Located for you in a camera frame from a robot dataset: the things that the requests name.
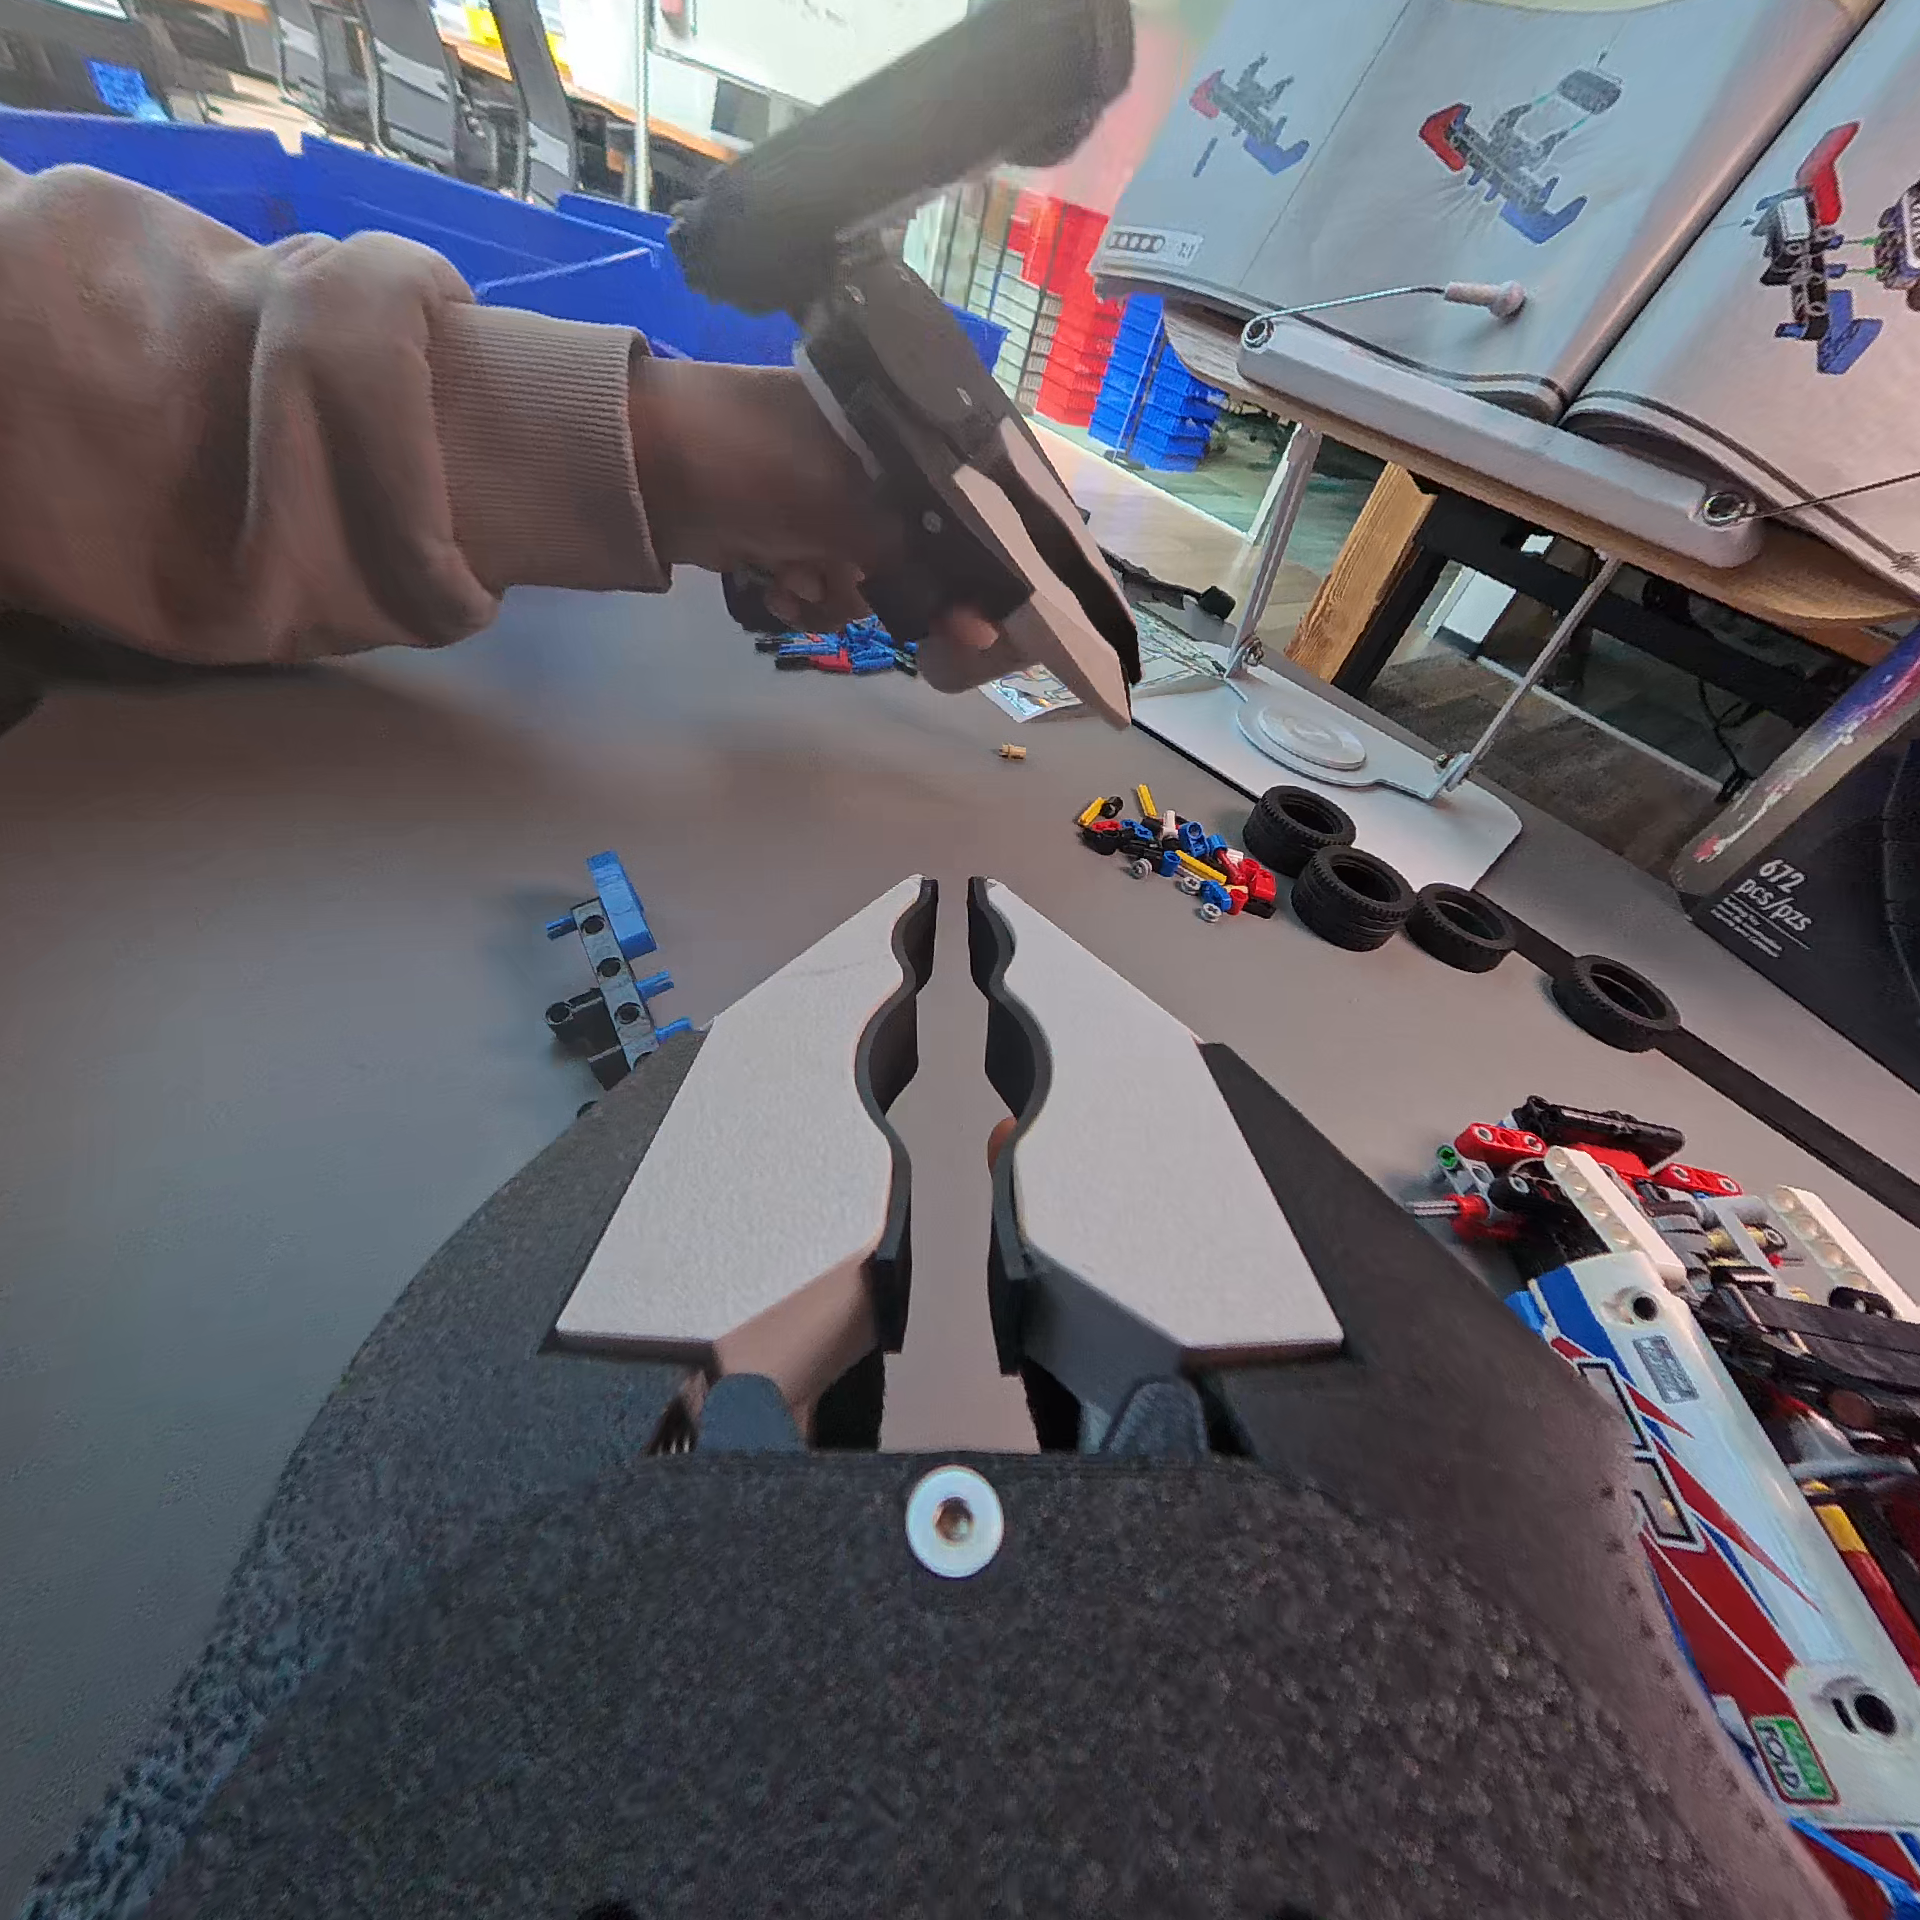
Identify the toy set box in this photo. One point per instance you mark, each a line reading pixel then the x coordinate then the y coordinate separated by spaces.
pixel 1829 931

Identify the wooden table leg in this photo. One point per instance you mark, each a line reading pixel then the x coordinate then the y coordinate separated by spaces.
pixel 1359 571

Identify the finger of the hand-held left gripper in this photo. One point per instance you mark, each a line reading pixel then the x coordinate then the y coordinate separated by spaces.
pixel 1093 579
pixel 1035 586

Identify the pile of blue pins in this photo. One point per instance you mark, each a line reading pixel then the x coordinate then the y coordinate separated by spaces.
pixel 839 647

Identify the black beam assembly blue pins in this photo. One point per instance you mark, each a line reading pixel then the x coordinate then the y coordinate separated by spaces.
pixel 617 974

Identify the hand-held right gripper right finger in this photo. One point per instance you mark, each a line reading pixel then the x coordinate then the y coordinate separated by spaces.
pixel 1154 1202

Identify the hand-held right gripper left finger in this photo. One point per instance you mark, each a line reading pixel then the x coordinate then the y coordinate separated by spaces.
pixel 735 1171

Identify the person's left hand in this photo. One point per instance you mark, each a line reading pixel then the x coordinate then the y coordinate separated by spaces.
pixel 735 466

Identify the large blue storage bin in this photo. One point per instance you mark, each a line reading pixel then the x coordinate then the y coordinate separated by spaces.
pixel 148 172
pixel 570 254

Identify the rack of red blue bins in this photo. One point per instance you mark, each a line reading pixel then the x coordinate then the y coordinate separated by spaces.
pixel 1072 301

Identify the pile of mixed small bricks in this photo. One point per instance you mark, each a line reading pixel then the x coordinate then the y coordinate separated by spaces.
pixel 1185 863

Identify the open instruction booklet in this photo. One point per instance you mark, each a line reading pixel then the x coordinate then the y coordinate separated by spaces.
pixel 1348 254

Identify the toy race car model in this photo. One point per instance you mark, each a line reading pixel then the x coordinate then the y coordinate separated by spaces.
pixel 1650 1349

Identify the black office chair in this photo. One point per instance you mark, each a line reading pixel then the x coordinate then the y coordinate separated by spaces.
pixel 405 76
pixel 533 90

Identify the white book stand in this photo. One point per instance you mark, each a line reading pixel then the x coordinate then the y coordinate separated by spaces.
pixel 1500 435

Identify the black desk strip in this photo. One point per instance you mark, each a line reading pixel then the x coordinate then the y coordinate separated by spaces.
pixel 1785 1107

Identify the small black object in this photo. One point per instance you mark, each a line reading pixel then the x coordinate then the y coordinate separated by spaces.
pixel 1185 594

